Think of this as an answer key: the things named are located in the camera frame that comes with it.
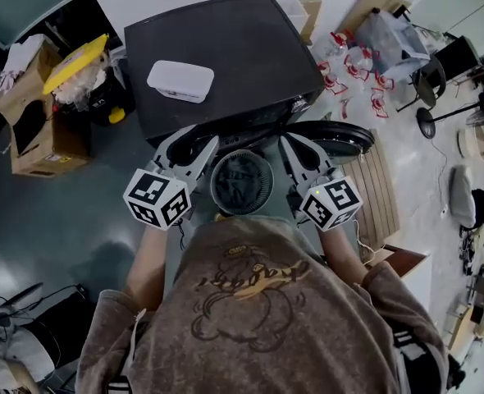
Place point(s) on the round white tray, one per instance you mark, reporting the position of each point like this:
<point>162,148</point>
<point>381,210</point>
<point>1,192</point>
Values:
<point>473,144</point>

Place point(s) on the wooden slatted platform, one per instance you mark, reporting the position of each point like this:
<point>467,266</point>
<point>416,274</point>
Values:
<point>377,187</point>

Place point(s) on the crumpled clear plastic wrap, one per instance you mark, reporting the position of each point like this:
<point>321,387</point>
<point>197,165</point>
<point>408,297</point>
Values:
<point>78,84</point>

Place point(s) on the black washing machine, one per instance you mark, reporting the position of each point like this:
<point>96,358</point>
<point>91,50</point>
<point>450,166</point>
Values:
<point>246,56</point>

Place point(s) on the clear plastic bin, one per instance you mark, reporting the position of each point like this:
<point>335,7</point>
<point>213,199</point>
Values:
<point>394,43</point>

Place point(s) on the dark grey garment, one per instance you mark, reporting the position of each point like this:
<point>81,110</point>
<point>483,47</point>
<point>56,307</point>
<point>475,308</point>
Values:
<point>242,183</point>

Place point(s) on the black toolbox with yellow lid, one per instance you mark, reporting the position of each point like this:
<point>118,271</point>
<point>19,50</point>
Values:
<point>102,105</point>

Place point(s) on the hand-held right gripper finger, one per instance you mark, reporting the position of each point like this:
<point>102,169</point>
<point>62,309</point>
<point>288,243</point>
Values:
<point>293,168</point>
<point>327,164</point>

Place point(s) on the brown cardboard box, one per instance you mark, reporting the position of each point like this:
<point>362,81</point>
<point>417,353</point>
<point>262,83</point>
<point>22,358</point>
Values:
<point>33,150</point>

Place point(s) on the black round washing machine door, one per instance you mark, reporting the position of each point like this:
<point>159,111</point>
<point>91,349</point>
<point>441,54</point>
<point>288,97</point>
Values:
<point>340,142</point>

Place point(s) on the white topped wooden table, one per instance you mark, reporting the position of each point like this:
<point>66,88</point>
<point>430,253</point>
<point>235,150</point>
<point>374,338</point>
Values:
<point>406,261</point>

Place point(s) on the grey plastic laundry basket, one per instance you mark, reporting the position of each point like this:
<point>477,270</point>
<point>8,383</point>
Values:
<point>215,179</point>

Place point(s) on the person's brown printed t-shirt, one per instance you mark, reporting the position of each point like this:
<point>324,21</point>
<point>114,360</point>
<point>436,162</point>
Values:
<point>258,322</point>

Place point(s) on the black chair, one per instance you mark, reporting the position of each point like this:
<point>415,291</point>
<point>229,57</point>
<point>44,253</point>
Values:
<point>430,82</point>

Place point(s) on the person's tan shoe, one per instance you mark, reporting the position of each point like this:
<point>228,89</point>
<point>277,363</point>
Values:
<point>220,217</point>

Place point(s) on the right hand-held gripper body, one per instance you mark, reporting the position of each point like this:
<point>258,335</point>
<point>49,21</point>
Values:
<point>332,203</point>

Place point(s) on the white cushion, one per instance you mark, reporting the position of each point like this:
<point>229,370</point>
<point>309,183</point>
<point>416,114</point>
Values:
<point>462,195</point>

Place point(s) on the cardboard sheet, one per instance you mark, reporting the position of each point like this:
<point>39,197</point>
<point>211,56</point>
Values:
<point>373,4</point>

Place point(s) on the white plastic tray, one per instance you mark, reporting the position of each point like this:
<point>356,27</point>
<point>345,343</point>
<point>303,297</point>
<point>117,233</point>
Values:
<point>180,80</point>

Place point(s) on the person's left forearm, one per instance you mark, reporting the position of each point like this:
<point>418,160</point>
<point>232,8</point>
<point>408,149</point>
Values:
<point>149,269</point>

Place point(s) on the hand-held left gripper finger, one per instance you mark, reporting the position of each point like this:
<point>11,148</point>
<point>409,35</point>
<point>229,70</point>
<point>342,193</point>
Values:
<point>207,158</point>
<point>162,148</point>

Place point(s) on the black fan stand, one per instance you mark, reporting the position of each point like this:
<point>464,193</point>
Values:
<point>426,123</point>

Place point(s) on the group of red lidded containers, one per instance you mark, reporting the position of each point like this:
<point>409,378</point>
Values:
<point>352,70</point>

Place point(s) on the person's right forearm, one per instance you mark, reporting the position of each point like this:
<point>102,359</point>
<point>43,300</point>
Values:
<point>342,253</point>

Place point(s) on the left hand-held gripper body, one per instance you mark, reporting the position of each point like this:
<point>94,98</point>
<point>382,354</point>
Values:
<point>156,199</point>

